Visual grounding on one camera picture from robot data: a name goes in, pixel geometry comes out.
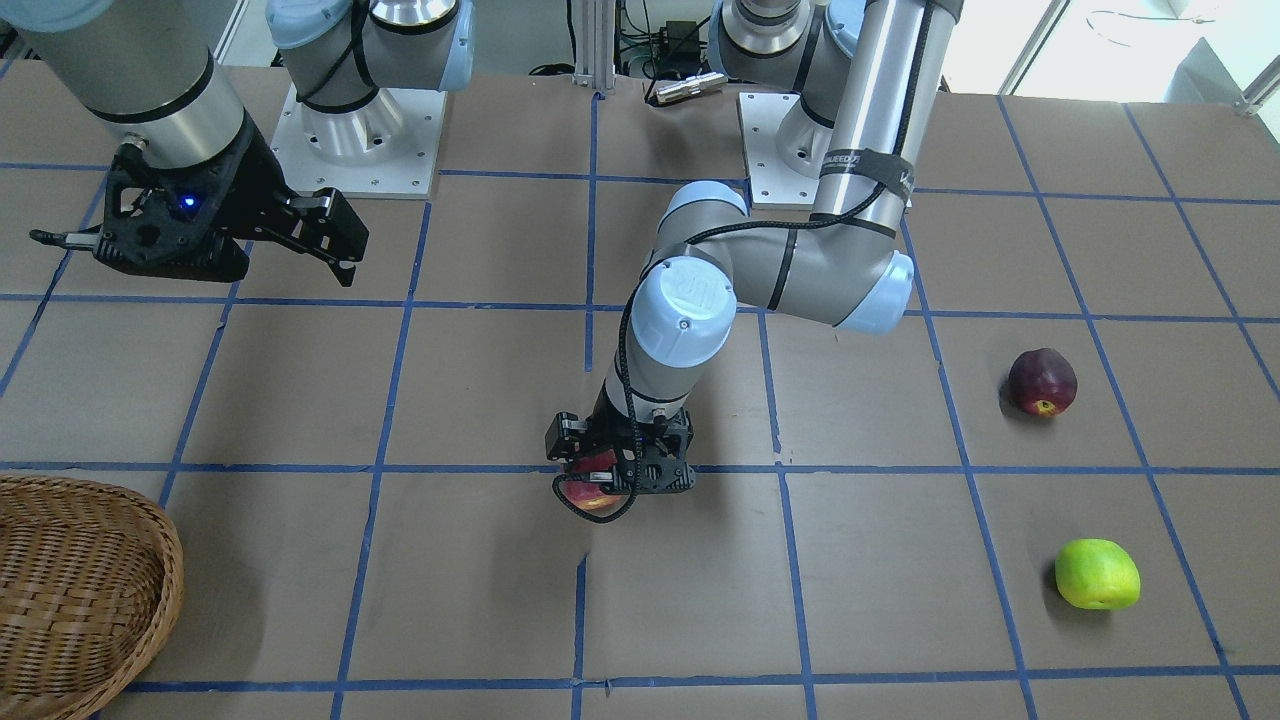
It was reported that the wicker basket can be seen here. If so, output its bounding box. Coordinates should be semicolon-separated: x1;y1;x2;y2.
1;473;184;719

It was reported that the green apple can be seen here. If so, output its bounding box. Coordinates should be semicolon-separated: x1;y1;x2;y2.
1053;538;1142;610

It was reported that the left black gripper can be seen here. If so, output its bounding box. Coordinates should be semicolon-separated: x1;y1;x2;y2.
544;395;696;496

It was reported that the silver metal connector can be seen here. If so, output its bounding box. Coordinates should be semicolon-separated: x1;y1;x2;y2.
645;72;730;108

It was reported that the aluminium frame post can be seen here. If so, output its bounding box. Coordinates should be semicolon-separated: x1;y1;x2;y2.
570;1;617;97

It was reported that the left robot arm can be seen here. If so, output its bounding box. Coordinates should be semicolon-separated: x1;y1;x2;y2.
545;1;963;521

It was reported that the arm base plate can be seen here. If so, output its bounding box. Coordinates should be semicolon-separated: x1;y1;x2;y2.
737;90;913;211
270;88;451;200

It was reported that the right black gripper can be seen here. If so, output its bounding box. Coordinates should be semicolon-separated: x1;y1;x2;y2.
92;128;369;287

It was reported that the dark red apple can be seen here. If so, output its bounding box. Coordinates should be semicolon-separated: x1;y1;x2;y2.
1006;347;1078;418

